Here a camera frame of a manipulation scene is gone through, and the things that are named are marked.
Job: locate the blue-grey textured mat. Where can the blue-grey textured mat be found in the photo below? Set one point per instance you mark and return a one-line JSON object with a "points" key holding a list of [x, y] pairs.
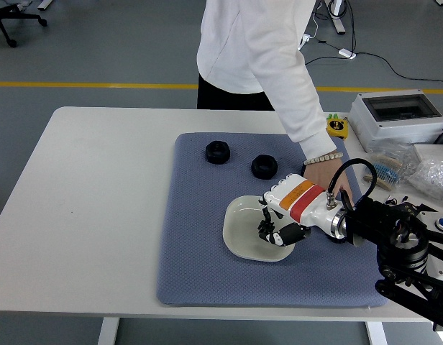
{"points": [[207, 273]]}

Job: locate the blue button control box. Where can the blue button control box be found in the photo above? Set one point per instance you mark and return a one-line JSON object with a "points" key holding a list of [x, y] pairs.
{"points": [[431, 219]]}

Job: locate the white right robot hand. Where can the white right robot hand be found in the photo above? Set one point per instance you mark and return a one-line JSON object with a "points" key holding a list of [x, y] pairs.
{"points": [[300, 197]]}

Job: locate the black office chair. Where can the black office chair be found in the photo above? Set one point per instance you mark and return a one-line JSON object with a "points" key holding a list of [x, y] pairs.
{"points": [[2, 14]]}

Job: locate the white power strip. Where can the white power strip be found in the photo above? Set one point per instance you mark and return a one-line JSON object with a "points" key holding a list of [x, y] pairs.
{"points": [[306, 38]]}

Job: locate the flat white box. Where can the flat white box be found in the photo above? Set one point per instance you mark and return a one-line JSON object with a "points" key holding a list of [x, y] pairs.
{"points": [[433, 151]]}

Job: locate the clear bag of screws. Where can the clear bag of screws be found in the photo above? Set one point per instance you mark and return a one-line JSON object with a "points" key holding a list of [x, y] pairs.
{"points": [[431, 176]]}

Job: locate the large black hex nut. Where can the large black hex nut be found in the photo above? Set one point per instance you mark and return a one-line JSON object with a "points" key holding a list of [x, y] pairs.
{"points": [[264, 167], [217, 152]]}

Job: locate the white square dish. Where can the white square dish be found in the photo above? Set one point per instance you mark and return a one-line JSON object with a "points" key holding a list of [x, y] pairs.
{"points": [[243, 230]]}

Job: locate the person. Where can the person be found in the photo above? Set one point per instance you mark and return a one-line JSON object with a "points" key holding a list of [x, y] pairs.
{"points": [[243, 46]]}

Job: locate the white table leg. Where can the white table leg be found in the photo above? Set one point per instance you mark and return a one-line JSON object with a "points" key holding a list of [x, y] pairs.
{"points": [[108, 330], [376, 332]]}

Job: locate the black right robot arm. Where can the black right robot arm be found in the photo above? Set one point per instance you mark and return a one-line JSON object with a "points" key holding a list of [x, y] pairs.
{"points": [[379, 223]]}

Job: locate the small black gear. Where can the small black gear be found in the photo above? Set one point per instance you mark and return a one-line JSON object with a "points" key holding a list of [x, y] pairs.
{"points": [[265, 230]]}

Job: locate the person's left forearm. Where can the person's left forearm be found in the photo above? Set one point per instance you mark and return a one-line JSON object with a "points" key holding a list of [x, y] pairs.
{"points": [[308, 122]]}

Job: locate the clear bag of resistors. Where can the clear bag of resistors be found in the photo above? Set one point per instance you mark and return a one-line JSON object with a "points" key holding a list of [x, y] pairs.
{"points": [[387, 172]]}

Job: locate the white adapter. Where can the white adapter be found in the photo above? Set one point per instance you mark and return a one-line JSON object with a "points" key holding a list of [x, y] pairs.
{"points": [[346, 53]]}

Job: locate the person's left hand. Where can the person's left hand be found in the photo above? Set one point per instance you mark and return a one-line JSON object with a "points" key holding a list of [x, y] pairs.
{"points": [[320, 176]]}

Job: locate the yellow tape measure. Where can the yellow tape measure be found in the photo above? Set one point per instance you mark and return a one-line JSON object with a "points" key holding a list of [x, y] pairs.
{"points": [[338, 127]]}

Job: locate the white desk leg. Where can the white desk leg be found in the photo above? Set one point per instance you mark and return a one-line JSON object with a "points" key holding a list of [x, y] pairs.
{"points": [[337, 21]]}

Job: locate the grey electrical enclosure box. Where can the grey electrical enclosure box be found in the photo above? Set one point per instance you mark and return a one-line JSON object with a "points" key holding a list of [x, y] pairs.
{"points": [[387, 129]]}

